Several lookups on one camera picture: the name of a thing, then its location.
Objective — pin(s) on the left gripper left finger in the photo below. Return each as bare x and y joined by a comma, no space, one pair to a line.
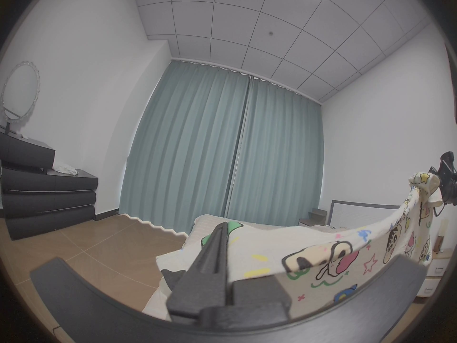
207,273

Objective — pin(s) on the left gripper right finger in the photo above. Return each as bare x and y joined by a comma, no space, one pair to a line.
260,293

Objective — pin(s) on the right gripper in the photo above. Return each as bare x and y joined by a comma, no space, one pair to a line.
448,184

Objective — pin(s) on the white printed pyjama top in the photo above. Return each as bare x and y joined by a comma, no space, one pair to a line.
321,263

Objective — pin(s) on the bed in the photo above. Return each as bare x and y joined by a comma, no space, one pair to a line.
214,222

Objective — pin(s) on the white bedside table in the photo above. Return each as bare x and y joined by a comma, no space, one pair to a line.
433,273

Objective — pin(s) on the grey bedside table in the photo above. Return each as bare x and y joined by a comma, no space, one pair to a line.
314,217

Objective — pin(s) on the blue-green curtain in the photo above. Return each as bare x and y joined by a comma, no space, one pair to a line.
185,138
278,155

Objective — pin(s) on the white cloth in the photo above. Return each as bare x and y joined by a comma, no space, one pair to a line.
66,170

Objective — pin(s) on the black chest of drawers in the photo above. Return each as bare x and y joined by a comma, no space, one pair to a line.
43,198

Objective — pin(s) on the round white-framed mirror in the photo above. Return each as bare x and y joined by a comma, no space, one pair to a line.
19,88

